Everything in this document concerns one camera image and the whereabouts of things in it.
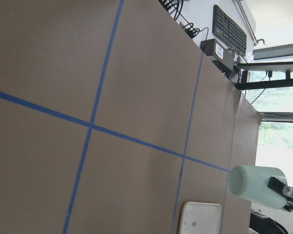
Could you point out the green plastic cup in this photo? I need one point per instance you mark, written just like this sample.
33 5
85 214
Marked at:
251 183

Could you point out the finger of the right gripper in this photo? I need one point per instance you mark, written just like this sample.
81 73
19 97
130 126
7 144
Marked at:
280 188

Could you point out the black device on desk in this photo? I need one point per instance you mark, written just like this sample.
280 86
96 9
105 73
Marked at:
220 56

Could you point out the black keyboard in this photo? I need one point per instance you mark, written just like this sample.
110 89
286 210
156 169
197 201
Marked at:
228 31

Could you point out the cream rabbit print tray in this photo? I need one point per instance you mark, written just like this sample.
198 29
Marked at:
200 218

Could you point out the orange black connector strip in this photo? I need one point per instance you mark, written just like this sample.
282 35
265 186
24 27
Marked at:
190 30

